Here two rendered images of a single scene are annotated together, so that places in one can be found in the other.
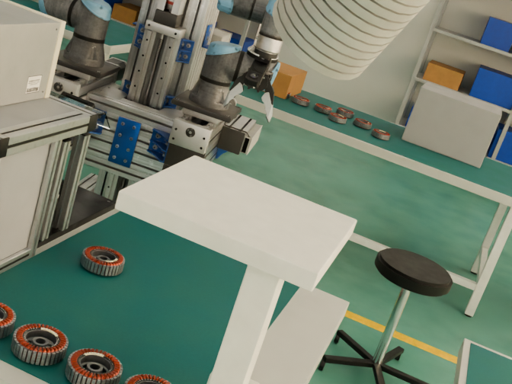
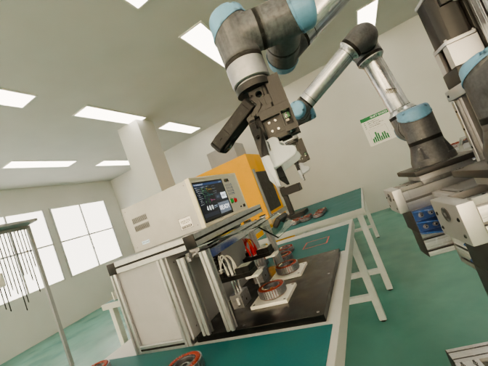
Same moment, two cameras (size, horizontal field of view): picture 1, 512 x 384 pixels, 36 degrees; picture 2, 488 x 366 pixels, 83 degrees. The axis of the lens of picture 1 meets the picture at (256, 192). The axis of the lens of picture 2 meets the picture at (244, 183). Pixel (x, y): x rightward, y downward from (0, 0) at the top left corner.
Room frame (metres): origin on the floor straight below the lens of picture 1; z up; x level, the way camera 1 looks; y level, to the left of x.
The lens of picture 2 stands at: (2.37, -0.42, 1.15)
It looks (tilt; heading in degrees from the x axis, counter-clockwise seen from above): 4 degrees up; 100
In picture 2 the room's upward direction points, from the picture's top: 21 degrees counter-clockwise
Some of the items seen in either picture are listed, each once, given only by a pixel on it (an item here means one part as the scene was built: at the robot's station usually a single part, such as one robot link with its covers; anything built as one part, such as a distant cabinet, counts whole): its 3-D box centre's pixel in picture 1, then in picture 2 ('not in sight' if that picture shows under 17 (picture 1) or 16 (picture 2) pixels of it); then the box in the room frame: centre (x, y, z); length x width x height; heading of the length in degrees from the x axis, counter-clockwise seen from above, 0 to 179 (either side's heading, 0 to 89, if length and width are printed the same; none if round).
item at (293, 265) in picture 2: not in sight; (287, 266); (2.19, 0.88, 0.80); 0.11 x 0.11 x 0.04
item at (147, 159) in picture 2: not in sight; (163, 205); (-0.10, 4.42, 1.65); 0.50 x 0.45 x 3.30; 167
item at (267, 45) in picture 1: (267, 44); (249, 76); (2.36, 0.10, 1.37); 0.08 x 0.08 x 0.05
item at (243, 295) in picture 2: not in sight; (240, 297); (1.99, 0.68, 0.80); 0.08 x 0.05 x 0.06; 77
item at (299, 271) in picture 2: not in sight; (289, 271); (2.19, 0.88, 0.78); 0.15 x 0.15 x 0.01; 77
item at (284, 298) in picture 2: not in sight; (274, 295); (2.13, 0.64, 0.78); 0.15 x 0.15 x 0.01; 77
